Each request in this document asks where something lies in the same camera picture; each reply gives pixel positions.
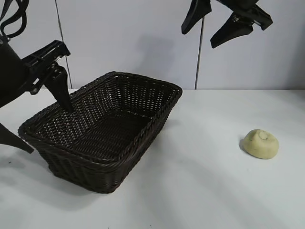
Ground pale yellow egg yolk pastry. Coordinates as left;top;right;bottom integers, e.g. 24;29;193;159
239;128;280;160

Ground dark brown wicker basket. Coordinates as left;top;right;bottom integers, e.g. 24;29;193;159
18;71;183;194

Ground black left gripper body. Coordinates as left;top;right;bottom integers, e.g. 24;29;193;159
0;35;71;108

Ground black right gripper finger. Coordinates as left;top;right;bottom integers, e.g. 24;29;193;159
181;0;213;34
210;14;254;50

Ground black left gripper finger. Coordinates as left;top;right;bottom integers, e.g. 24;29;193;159
49;64;73;113
0;122;35;154

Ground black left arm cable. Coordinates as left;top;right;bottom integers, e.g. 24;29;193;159
0;0;28;36

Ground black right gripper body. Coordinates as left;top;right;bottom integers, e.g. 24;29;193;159
214;0;274;31

